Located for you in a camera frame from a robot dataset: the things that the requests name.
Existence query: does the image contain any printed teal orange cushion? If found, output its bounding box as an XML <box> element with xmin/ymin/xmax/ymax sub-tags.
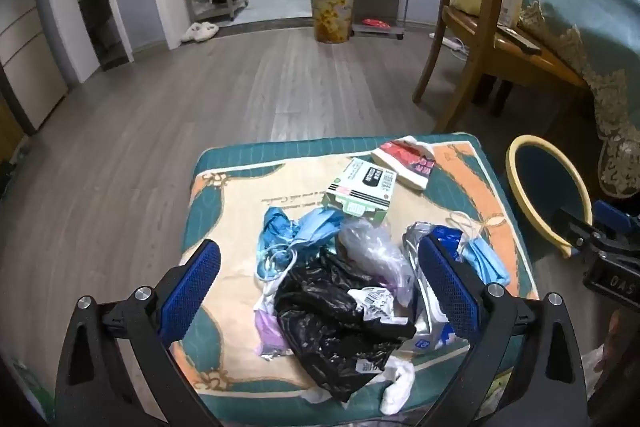
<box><xmin>181</xmin><ymin>133</ymin><xmax>541</xmax><ymax>413</ymax></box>

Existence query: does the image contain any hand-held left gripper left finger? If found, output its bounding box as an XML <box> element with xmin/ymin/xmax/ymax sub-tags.
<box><xmin>54</xmin><ymin>238</ymin><xmax>223</xmax><ymax>427</ymax></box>

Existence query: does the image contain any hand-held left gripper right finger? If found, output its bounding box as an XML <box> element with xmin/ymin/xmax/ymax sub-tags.
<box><xmin>417</xmin><ymin>234</ymin><xmax>588</xmax><ymax>427</ymax></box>

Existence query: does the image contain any white power strip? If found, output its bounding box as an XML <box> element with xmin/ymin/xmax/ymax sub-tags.
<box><xmin>430</xmin><ymin>33</ymin><xmax>471</xmax><ymax>56</ymax></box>

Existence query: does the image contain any black remote control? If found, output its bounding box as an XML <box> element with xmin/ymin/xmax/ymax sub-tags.
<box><xmin>497</xmin><ymin>27</ymin><xmax>542</xmax><ymax>56</ymax></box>

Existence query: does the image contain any red white snack packet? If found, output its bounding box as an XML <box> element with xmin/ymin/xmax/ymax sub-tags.
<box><xmin>371</xmin><ymin>136</ymin><xmax>437</xmax><ymax>191</ymax></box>

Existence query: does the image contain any person's right hand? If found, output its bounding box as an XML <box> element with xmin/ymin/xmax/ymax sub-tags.
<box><xmin>587</xmin><ymin>309</ymin><xmax>640</xmax><ymax>408</ymax></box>

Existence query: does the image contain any purple packet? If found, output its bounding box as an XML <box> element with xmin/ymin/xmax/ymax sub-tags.
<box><xmin>254</xmin><ymin>309</ymin><xmax>293</xmax><ymax>360</ymax></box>

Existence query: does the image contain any wooden chair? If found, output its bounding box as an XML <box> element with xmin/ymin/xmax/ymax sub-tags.
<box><xmin>412</xmin><ymin>0</ymin><xmax>588</xmax><ymax>134</ymax></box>

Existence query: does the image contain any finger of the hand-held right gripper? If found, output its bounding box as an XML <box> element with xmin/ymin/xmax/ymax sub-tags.
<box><xmin>594</xmin><ymin>201</ymin><xmax>640</xmax><ymax>239</ymax></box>
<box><xmin>552</xmin><ymin>207</ymin><xmax>608</xmax><ymax>258</ymax></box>

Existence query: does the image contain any dark bin with yellow rim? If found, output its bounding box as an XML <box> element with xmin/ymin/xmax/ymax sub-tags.
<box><xmin>506</xmin><ymin>134</ymin><xmax>594</xmax><ymax>258</ymax></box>

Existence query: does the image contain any clear plastic bag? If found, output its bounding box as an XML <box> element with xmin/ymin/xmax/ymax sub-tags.
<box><xmin>340</xmin><ymin>219</ymin><xmax>416</xmax><ymax>308</ymax></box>

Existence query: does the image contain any floral waste basket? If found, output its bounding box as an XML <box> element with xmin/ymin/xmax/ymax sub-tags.
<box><xmin>309</xmin><ymin>0</ymin><xmax>359</xmax><ymax>44</ymax></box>

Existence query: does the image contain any white labelled paper scrap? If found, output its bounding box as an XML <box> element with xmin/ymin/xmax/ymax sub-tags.
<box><xmin>349</xmin><ymin>287</ymin><xmax>397</xmax><ymax>323</ymax></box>

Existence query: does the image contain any light blue face mask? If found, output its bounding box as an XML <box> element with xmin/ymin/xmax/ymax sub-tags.
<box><xmin>292</xmin><ymin>207</ymin><xmax>346</xmax><ymax>253</ymax></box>
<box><xmin>447</xmin><ymin>212</ymin><xmax>511</xmax><ymax>295</ymax></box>

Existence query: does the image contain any green white carton box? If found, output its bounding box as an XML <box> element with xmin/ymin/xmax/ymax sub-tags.
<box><xmin>322</xmin><ymin>157</ymin><xmax>398</xmax><ymax>228</ymax></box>

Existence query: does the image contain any crumpled white tissue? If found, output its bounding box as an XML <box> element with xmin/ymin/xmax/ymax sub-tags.
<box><xmin>380</xmin><ymin>356</ymin><xmax>417</xmax><ymax>415</ymax></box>

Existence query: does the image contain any white cabinet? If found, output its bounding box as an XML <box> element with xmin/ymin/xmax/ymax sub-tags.
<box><xmin>0</xmin><ymin>0</ymin><xmax>69</xmax><ymax>132</ymax></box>

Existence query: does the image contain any black plastic bag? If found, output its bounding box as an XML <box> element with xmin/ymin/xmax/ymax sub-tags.
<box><xmin>274</xmin><ymin>249</ymin><xmax>417</xmax><ymax>403</ymax></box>

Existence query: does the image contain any silver blue foil packet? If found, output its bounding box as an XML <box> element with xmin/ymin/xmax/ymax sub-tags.
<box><xmin>402</xmin><ymin>222</ymin><xmax>471</xmax><ymax>353</ymax></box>

